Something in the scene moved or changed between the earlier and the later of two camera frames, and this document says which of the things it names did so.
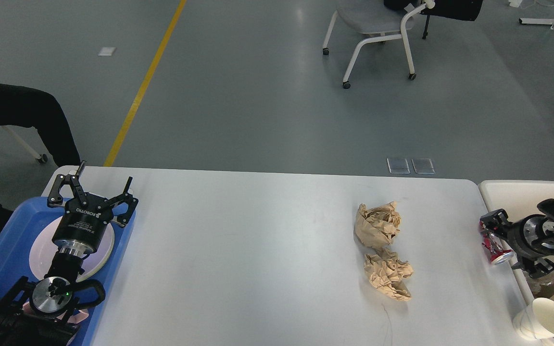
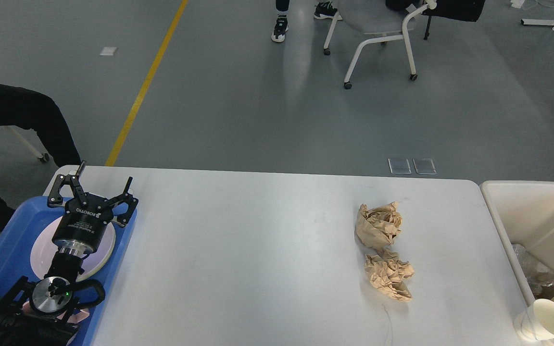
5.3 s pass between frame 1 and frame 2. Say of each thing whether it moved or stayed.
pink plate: stayed
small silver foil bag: stayed
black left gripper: stayed
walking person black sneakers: moved
